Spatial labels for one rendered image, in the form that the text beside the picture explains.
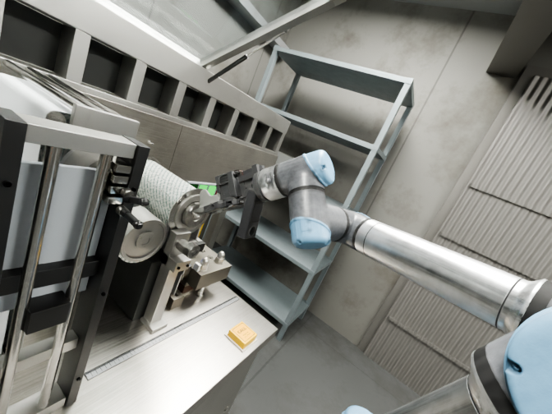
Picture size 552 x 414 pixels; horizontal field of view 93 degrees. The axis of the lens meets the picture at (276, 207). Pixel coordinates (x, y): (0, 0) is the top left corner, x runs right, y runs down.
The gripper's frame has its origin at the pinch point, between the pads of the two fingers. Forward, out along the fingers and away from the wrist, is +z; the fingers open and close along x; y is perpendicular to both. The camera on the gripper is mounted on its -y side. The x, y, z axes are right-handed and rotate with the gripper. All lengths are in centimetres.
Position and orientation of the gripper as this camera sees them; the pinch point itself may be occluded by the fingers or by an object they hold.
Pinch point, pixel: (204, 213)
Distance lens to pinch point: 71.4
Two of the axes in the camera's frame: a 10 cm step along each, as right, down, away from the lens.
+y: -2.1, -9.7, 1.0
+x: -4.8, 0.2, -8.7
